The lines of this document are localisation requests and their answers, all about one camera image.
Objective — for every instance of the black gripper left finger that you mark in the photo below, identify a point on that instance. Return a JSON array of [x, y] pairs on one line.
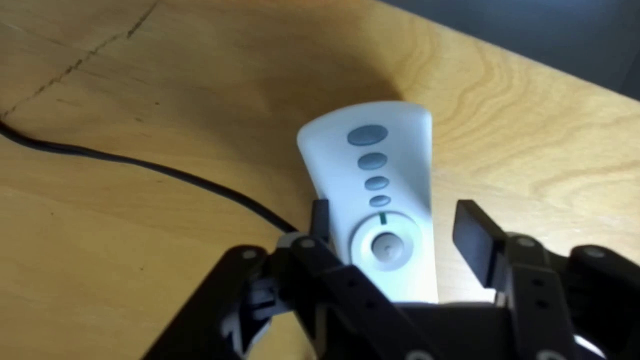
[[347, 293]]

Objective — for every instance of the white remote control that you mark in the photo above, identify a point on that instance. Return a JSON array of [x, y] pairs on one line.
[[386, 166]]

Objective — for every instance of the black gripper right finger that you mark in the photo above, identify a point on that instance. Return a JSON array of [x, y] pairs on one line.
[[483, 242]]

